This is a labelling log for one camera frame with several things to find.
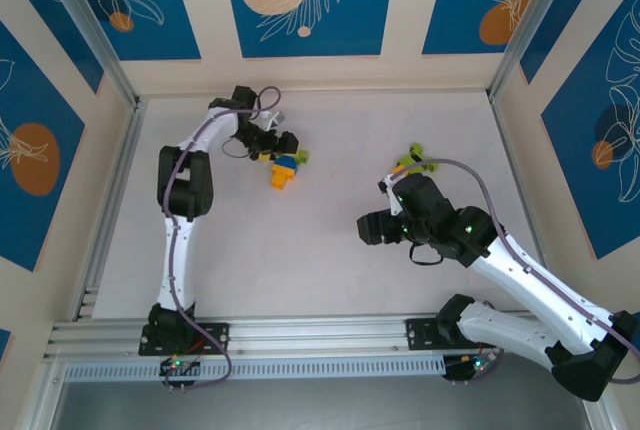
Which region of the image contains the right gripper thin black cable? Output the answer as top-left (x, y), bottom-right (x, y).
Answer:
top-left (408, 242), bottom-right (445, 267)

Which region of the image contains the left gripper thin black cable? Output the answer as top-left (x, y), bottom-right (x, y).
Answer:
top-left (221, 135), bottom-right (252, 161)

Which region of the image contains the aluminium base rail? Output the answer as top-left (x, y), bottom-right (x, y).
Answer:
top-left (43, 310), bottom-right (586, 359)

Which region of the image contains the aluminium corner post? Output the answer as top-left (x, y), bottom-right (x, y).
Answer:
top-left (488, 0), bottom-right (581, 104)
top-left (34, 0), bottom-right (141, 107)

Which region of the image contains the long green lego brick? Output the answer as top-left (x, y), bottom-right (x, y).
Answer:
top-left (397, 154), bottom-right (426, 176)

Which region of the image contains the white slotted cable duct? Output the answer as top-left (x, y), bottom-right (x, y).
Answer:
top-left (63, 357), bottom-right (446, 382)

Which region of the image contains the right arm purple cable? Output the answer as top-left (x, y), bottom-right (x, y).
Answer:
top-left (391, 158), bottom-right (640, 386)

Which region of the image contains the aluminium side rail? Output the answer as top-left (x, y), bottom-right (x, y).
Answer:
top-left (487, 92), bottom-right (562, 311)
top-left (74, 99), bottom-right (147, 321)

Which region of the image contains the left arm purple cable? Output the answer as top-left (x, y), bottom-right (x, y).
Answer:
top-left (163, 85), bottom-right (282, 391)

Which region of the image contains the grey metal sheet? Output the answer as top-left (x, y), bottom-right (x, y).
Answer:
top-left (49, 379), bottom-right (601, 430)

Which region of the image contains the long orange lego brick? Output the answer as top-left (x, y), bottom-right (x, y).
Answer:
top-left (269, 164), bottom-right (297, 192)

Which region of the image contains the gripper thin black cable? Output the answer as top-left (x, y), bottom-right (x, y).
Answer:
top-left (221, 135), bottom-right (252, 161)
top-left (408, 242), bottom-right (445, 267)

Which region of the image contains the small electronics board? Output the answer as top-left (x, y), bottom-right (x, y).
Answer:
top-left (158, 355), bottom-right (204, 394)
top-left (442, 354), bottom-right (497, 386)

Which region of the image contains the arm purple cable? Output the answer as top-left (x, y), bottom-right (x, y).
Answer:
top-left (163, 85), bottom-right (282, 391)
top-left (391, 158), bottom-right (640, 386)

